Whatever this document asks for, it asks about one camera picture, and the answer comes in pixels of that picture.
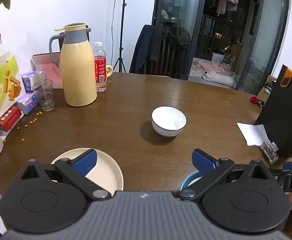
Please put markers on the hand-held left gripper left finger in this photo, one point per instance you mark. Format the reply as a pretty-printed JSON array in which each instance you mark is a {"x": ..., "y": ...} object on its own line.
[{"x": 85, "y": 162}]

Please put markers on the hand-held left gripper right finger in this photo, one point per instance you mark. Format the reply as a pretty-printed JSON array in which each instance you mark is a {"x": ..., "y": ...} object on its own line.
[{"x": 203, "y": 162}]

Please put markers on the white bowl black rim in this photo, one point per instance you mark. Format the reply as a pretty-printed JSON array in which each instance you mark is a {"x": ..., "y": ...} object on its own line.
[
  {"x": 169, "y": 120},
  {"x": 196, "y": 181}
]

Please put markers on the cream round plate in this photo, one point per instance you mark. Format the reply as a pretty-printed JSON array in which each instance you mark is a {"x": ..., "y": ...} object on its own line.
[{"x": 105, "y": 170}]

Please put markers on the blue bowl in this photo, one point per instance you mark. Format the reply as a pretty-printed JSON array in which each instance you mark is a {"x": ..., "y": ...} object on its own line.
[{"x": 186, "y": 180}]

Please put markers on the white paper napkin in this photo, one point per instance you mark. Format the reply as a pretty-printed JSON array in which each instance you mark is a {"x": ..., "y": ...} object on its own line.
[{"x": 253, "y": 133}]

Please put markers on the black paper bag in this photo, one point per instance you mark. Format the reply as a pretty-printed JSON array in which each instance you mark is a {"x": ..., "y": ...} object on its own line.
[{"x": 283, "y": 112}]

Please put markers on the scattered yellow kernels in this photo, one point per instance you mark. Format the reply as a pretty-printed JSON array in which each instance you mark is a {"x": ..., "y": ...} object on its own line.
[{"x": 38, "y": 113}]

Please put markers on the clear glass tumbler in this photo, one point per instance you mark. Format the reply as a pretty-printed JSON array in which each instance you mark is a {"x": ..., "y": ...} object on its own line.
[{"x": 47, "y": 102}]

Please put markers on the red fabric flower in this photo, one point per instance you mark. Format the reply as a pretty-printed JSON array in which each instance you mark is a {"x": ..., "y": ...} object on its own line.
[{"x": 255, "y": 100}]

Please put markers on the clear plastic straw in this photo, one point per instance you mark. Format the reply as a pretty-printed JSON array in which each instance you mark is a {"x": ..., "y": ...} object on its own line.
[{"x": 43, "y": 91}]

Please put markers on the cardboard box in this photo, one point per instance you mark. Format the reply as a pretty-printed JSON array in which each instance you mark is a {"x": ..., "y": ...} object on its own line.
[{"x": 267, "y": 85}]

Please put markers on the white plush dog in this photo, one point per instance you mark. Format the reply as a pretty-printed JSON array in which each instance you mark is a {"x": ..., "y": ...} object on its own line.
[{"x": 218, "y": 78}]

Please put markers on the yellow thermos jug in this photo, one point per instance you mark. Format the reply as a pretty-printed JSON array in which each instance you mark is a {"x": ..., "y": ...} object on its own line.
[{"x": 78, "y": 75}]

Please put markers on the small red box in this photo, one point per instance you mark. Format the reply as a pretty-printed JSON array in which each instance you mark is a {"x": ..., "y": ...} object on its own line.
[{"x": 9, "y": 118}]

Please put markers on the yellow bear mug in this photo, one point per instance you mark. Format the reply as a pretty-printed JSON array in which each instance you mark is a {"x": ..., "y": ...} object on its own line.
[{"x": 109, "y": 70}]

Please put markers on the red label water bottle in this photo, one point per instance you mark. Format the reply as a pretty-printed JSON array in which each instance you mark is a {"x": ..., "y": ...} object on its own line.
[{"x": 100, "y": 67}]

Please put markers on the pink blanket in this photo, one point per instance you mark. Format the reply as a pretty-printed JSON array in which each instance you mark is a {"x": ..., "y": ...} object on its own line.
[{"x": 211, "y": 66}]

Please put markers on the pink box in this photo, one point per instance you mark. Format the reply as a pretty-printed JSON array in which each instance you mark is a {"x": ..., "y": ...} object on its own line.
[{"x": 45, "y": 72}]

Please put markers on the dark wooden dining chair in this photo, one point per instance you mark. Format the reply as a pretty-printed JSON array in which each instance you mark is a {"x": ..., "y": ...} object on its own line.
[{"x": 167, "y": 62}]

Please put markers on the green snack box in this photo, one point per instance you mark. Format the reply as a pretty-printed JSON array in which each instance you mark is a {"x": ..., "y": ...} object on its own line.
[{"x": 0, "y": 87}]

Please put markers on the navy jacket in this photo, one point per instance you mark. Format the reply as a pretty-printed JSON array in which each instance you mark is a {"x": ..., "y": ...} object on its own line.
[{"x": 141, "y": 52}]

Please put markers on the black jacket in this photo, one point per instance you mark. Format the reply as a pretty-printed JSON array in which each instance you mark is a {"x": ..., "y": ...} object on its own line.
[{"x": 171, "y": 40}]

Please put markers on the sliding glass door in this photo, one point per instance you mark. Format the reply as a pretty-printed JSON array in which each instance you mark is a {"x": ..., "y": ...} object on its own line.
[{"x": 258, "y": 42}]

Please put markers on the black tripod stand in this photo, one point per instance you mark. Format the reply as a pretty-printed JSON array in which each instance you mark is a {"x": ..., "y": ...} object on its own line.
[{"x": 122, "y": 30}]

